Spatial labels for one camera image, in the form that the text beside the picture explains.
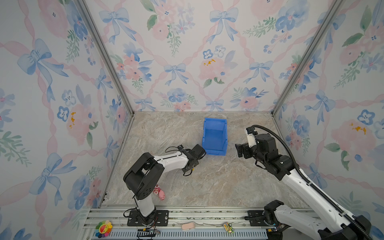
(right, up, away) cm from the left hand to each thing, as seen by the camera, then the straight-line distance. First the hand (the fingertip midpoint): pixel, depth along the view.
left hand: (193, 163), depth 93 cm
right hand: (+27, +15, -15) cm, 34 cm away
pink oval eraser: (-3, -25, -22) cm, 33 cm away
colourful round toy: (-42, -26, -23) cm, 54 cm away
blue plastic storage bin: (+15, +16, +14) cm, 26 cm away
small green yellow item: (+16, -25, -23) cm, 38 cm away
